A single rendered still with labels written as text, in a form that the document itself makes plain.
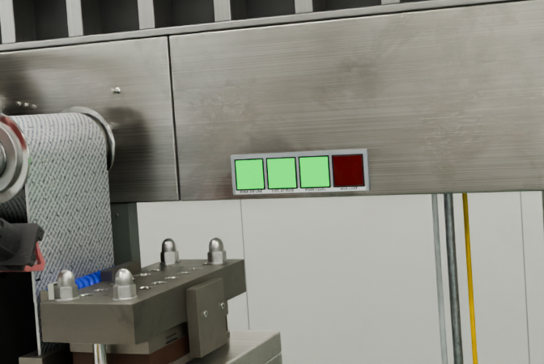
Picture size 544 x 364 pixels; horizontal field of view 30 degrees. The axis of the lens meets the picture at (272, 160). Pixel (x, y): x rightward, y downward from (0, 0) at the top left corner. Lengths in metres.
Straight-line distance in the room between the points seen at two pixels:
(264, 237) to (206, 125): 2.55
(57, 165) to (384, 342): 2.74
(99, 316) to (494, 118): 0.68
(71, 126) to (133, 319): 0.40
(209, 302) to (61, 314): 0.25
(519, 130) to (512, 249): 2.43
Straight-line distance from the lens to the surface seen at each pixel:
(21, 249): 1.55
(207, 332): 1.66
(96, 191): 1.77
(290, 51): 1.74
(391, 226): 4.14
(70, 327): 1.55
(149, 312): 1.53
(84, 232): 1.74
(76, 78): 1.94
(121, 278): 1.52
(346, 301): 4.25
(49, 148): 1.67
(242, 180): 1.77
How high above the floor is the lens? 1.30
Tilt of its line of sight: 3 degrees down
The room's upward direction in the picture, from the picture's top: 4 degrees counter-clockwise
